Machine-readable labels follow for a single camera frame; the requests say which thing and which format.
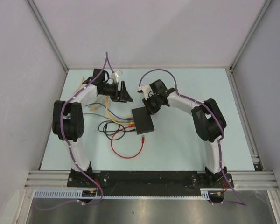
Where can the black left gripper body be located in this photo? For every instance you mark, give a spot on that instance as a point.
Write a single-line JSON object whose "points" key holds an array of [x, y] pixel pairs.
{"points": [[111, 90]]}

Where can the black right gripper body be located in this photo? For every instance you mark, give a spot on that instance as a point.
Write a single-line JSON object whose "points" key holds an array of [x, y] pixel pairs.
{"points": [[153, 101]]}

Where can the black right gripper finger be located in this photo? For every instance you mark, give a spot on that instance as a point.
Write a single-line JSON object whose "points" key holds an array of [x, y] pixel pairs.
{"points": [[147, 106], [152, 110]]}

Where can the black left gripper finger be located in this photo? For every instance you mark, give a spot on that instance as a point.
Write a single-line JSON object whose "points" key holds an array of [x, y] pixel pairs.
{"points": [[118, 100], [124, 95]]}

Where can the black network switch box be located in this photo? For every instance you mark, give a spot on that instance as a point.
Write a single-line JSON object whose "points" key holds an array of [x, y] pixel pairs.
{"points": [[142, 120]]}

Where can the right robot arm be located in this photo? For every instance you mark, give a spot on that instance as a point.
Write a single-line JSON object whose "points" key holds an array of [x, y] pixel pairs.
{"points": [[208, 121]]}

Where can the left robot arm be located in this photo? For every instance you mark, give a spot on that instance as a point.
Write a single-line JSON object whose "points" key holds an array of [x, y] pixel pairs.
{"points": [[68, 118]]}

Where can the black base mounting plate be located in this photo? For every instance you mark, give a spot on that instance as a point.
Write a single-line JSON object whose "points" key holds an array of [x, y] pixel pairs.
{"points": [[150, 183]]}

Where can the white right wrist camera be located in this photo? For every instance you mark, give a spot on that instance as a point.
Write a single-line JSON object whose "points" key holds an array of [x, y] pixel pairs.
{"points": [[146, 91]]}

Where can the slotted cable duct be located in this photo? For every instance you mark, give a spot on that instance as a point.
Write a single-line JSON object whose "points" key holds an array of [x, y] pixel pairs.
{"points": [[86, 194]]}

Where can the aluminium front frame rail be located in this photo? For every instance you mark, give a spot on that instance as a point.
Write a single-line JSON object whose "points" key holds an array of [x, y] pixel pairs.
{"points": [[243, 180]]}

